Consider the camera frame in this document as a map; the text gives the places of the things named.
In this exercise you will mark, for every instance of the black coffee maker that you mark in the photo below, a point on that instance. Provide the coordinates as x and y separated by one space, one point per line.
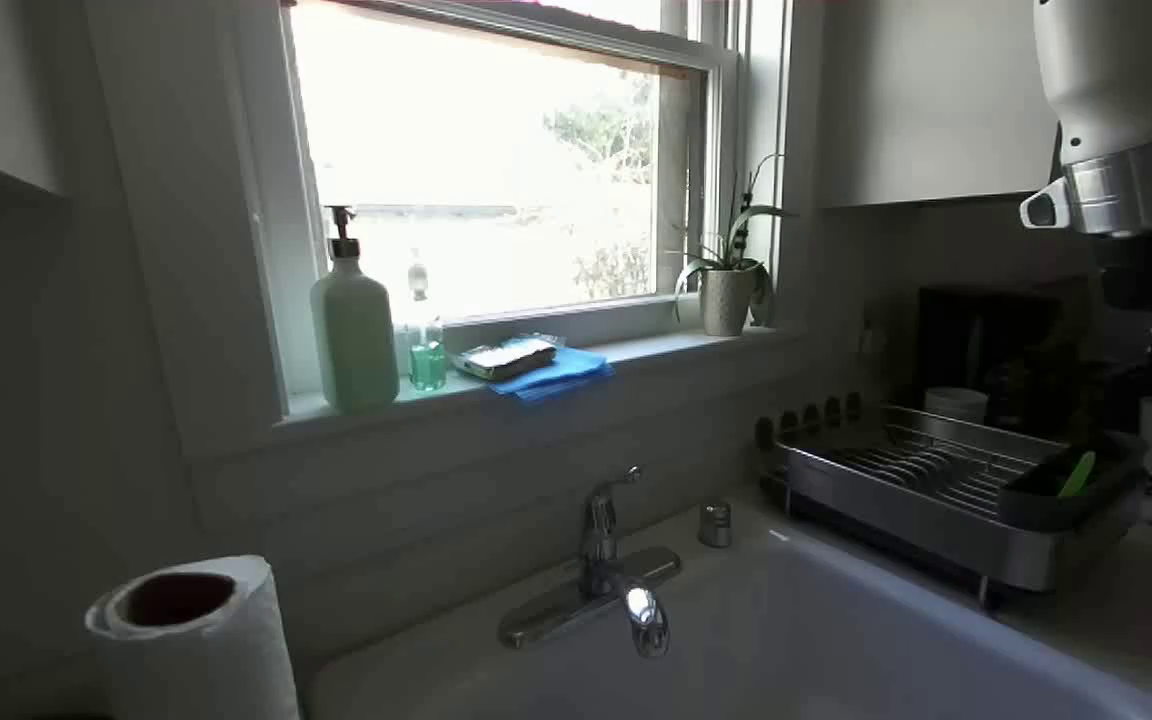
988 335

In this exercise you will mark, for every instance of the dark cutlery holder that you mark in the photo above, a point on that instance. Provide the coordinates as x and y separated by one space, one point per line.
1038 493

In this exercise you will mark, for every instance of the wide white upper cabinet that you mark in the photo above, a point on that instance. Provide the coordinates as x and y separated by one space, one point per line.
936 94

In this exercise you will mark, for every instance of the steel dish rack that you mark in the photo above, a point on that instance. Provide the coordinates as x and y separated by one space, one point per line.
911 515

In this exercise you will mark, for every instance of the potted plant white pot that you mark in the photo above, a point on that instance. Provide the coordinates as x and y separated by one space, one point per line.
723 301

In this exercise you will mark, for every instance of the white sink basin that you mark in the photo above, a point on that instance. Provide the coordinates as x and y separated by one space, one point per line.
802 641

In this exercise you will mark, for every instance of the silver sink cap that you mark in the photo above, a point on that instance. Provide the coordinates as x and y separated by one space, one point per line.
717 526

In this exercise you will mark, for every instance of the chrome faucet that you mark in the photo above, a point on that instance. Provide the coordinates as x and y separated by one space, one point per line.
599 532

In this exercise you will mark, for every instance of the black sponge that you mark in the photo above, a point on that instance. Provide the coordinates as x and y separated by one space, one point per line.
510 359

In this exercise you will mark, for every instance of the small green bottle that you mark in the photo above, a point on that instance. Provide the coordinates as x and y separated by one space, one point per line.
427 361

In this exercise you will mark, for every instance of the green soap dispenser bottle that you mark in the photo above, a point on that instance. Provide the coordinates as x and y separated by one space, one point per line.
359 335

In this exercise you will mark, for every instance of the paper towel roll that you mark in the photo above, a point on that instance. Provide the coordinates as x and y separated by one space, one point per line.
202 641

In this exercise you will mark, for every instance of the white wall outlet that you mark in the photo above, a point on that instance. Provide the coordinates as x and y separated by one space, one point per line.
871 336

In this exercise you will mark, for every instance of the window with white frame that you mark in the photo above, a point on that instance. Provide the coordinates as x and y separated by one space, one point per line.
496 173

